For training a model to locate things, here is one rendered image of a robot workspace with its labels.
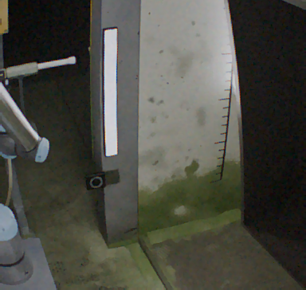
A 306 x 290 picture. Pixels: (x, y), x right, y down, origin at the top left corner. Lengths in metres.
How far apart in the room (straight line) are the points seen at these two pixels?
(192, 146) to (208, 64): 0.45
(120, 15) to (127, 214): 1.08
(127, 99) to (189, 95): 0.30
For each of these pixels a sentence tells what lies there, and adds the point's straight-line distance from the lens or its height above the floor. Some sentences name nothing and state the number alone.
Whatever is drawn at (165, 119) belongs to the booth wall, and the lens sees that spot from 2.24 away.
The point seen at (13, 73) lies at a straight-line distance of 1.97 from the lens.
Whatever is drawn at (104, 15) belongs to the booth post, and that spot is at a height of 1.34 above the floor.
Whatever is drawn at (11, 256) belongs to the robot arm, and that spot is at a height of 0.77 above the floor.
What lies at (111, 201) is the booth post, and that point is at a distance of 2.39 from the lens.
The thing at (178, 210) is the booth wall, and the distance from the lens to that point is 2.60.
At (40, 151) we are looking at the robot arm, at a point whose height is 0.97.
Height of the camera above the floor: 1.84
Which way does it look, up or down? 30 degrees down
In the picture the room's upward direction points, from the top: 2 degrees clockwise
